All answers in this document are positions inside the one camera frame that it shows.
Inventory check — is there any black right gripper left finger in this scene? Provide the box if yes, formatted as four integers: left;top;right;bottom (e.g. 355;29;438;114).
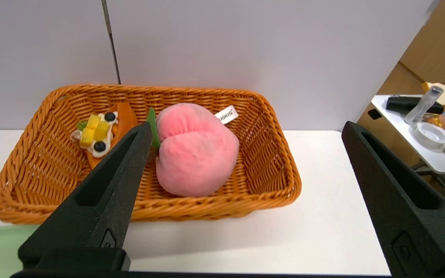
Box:
17;121;153;271

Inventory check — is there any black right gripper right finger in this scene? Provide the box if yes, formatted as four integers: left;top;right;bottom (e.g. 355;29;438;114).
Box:
341;121;445;277

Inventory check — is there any toy cake slice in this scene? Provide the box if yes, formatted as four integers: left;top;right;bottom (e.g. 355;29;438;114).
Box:
71;102;139;170

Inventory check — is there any pink plush peach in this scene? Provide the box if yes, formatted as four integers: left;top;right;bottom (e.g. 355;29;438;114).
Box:
147;102;240;197

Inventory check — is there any orange wicker basket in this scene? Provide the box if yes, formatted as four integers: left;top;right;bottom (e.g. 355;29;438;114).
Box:
0;84;302;225

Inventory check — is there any orange toy food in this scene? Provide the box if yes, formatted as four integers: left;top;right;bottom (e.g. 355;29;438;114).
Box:
427;113;445;131

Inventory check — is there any white side table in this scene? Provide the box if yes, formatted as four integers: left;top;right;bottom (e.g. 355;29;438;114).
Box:
370;95;445;205

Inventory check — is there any white round bowl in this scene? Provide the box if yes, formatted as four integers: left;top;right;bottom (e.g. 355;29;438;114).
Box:
411;122;445;150

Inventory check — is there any clear plastic bottle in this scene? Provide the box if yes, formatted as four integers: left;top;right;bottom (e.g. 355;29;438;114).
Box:
405;86;444;126

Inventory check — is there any black flat case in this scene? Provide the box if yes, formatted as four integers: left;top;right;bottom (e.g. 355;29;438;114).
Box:
386;97;444;115

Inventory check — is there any wooden cabinet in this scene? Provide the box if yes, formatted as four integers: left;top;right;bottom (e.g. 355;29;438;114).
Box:
358;0;445;134

